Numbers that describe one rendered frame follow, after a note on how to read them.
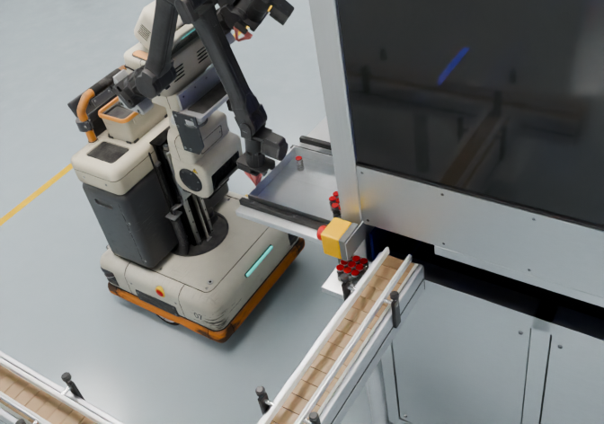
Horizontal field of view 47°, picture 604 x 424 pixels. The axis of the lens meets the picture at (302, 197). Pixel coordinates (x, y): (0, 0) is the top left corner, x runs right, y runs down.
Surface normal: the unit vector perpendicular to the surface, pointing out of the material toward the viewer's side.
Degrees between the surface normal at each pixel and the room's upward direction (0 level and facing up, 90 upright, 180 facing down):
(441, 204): 90
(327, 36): 90
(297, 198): 0
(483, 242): 90
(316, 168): 0
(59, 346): 0
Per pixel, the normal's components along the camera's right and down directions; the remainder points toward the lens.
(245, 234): -0.15, -0.75
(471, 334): -0.54, 0.61
